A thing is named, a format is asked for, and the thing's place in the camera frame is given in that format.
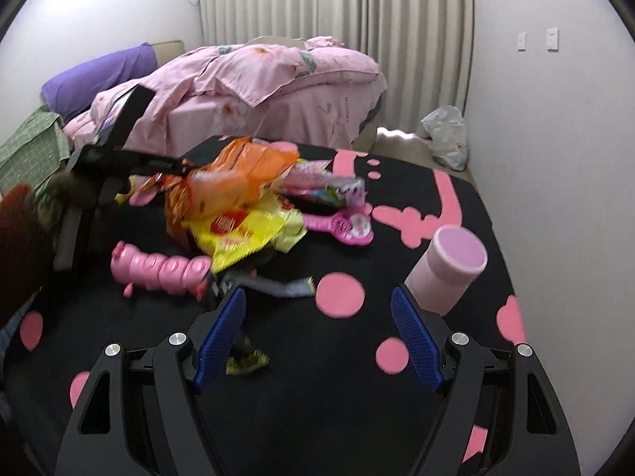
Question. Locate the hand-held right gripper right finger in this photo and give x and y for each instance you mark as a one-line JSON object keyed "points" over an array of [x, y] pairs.
{"points": [[414, 337]]}

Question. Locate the person's left forearm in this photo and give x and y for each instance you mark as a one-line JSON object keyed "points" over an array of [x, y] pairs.
{"points": [[20, 238]]}

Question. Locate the pink plastic toy caterpillar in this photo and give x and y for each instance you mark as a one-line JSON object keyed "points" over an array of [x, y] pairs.
{"points": [[158, 270]]}

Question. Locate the clear plastic bag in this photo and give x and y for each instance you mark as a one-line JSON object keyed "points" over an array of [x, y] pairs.
{"points": [[446, 134]]}

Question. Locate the beige headboard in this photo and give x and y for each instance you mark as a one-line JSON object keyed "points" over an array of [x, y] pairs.
{"points": [[168, 52]]}

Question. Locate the purple pillow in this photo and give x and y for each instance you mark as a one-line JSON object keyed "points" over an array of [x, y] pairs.
{"points": [[94, 79]]}

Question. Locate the small yellow black wrapper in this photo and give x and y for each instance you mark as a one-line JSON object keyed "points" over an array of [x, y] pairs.
{"points": [[248, 359]]}

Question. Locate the black mat with pink print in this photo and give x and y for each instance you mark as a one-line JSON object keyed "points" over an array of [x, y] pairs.
{"points": [[322, 406]]}

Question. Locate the bed with pink sheet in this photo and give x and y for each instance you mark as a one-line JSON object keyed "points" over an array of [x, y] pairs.
{"points": [[297, 114]]}

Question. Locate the orange snack bag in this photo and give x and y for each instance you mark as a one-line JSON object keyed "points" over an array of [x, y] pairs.
{"points": [[248, 163]]}

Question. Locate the pink printed snack package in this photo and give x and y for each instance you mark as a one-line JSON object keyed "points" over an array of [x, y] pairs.
{"points": [[322, 183]]}

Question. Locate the white wall socket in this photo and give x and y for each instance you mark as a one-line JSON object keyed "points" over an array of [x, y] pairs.
{"points": [[552, 39], [521, 41]]}

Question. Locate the yellow snack bag red label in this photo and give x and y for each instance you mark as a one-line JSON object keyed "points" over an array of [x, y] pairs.
{"points": [[238, 248]]}

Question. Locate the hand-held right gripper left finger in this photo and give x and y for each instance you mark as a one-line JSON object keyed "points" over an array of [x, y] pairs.
{"points": [[223, 337]]}

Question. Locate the green checked cloth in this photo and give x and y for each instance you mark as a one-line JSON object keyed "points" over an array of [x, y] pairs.
{"points": [[30, 144]]}

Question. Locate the pink floral duvet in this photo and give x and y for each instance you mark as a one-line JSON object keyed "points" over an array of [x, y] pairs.
{"points": [[223, 69]]}

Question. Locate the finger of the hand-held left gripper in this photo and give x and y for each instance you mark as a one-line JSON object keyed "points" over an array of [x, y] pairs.
{"points": [[154, 164], [131, 114]]}

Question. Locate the striped beige curtain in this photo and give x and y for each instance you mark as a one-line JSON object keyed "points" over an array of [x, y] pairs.
{"points": [[347, 5]]}

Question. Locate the pink cup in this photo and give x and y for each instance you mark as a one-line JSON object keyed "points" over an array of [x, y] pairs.
{"points": [[441, 277]]}

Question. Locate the dark grey wrapper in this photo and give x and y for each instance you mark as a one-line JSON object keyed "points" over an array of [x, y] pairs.
{"points": [[278, 285]]}

